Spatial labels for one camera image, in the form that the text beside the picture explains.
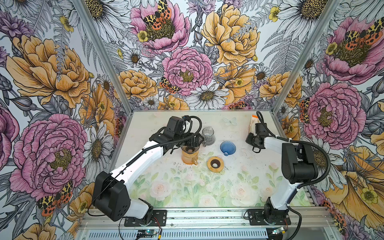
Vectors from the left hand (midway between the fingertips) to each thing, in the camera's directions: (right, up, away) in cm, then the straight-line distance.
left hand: (195, 142), depth 80 cm
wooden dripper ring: (+12, -17, +9) cm, 22 cm away
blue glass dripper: (+20, -5, +15) cm, 26 cm away
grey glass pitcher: (+8, +2, +17) cm, 19 cm away
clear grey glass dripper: (-3, -5, +9) cm, 11 cm away
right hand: (+35, -3, +21) cm, 41 cm away
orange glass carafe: (-3, -10, +9) cm, 14 cm away
